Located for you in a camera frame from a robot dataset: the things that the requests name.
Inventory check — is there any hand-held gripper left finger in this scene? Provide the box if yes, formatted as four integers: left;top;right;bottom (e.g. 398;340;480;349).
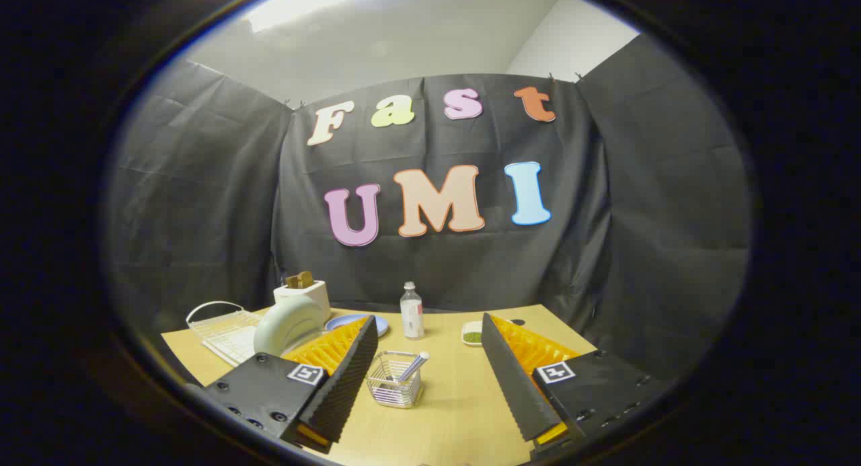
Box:
202;316;379;455

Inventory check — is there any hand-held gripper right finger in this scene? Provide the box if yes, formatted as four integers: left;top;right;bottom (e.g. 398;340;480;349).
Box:
480;313;673;461

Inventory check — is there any silver wire basket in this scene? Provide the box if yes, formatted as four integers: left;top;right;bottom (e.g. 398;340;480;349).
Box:
365;350;424;409

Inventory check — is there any striped handle spoon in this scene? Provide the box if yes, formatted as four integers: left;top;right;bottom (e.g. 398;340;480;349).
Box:
397;351;431;384

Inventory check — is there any pale green plate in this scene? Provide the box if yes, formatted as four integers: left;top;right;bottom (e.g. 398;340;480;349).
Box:
254;297;325;358

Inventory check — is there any white wire dish rack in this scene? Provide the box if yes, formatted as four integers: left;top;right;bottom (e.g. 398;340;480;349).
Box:
186;301;270;367

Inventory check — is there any blue plate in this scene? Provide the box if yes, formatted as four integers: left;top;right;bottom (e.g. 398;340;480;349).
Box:
326;313;389;338

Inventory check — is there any clear plastic bottle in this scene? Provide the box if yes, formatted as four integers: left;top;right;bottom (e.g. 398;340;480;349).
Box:
400;281;425;340

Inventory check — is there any white toaster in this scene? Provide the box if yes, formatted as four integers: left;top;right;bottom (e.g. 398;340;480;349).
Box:
274;280;332;322

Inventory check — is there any black backdrop cloth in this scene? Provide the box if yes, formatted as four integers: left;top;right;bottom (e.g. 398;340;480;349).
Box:
108;32;753;386

